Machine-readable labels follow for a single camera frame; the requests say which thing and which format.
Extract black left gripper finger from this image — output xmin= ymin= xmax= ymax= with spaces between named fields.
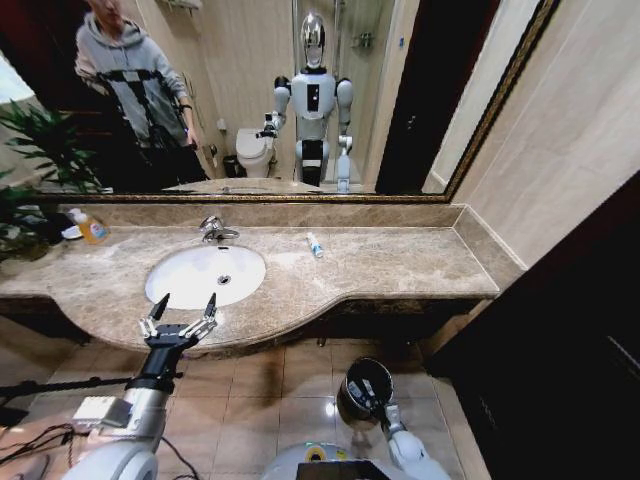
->
xmin=184 ymin=292 xmax=220 ymax=342
xmin=138 ymin=292 xmax=172 ymax=339

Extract dark round trash bin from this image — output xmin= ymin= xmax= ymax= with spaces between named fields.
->
xmin=336 ymin=356 xmax=396 ymax=426

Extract white oval sink basin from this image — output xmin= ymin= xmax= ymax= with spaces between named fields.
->
xmin=144 ymin=244 xmax=268 ymax=312

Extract white robot front shell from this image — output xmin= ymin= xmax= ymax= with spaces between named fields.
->
xmin=259 ymin=439 xmax=401 ymax=480

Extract chrome faucet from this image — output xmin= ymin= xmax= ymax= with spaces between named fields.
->
xmin=198 ymin=215 xmax=242 ymax=245

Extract orange soap pump bottle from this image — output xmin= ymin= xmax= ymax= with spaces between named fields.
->
xmin=67 ymin=208 xmax=111 ymax=246

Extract marble vanity counter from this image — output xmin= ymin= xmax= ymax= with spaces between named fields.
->
xmin=0 ymin=201 xmax=527 ymax=359

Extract black plant pot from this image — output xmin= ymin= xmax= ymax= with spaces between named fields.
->
xmin=29 ymin=211 xmax=72 ymax=246

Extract dark wooden door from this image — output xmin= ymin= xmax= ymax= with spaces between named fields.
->
xmin=424 ymin=169 xmax=640 ymax=480

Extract green leafy plant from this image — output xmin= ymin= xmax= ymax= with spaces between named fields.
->
xmin=0 ymin=98 xmax=104 ymax=264

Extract person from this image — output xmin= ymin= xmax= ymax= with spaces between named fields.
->
xmin=74 ymin=0 xmax=210 ymax=190

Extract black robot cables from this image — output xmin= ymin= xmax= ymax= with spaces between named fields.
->
xmin=0 ymin=377 xmax=201 ymax=480

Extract dark framed wall mirror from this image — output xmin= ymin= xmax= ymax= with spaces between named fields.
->
xmin=0 ymin=0 xmax=562 ymax=205

